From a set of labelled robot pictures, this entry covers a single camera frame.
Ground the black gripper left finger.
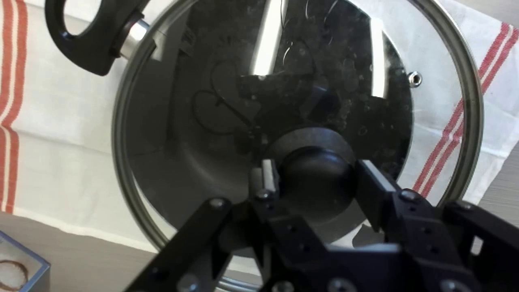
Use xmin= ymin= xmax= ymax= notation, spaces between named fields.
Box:
xmin=125 ymin=157 xmax=282 ymax=292

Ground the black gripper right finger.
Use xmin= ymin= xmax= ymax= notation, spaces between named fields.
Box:
xmin=352 ymin=157 xmax=519 ymax=292

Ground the glass lid with black knob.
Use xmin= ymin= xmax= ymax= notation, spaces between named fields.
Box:
xmin=108 ymin=0 xmax=486 ymax=292

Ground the black cooking pot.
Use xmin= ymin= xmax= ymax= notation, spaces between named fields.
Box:
xmin=43 ymin=0 xmax=152 ymax=77

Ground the white red-striped dish towel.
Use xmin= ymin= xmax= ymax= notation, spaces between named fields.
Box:
xmin=0 ymin=0 xmax=519 ymax=256

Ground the clear blue plastic box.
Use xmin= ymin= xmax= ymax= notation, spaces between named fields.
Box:
xmin=0 ymin=228 xmax=53 ymax=292

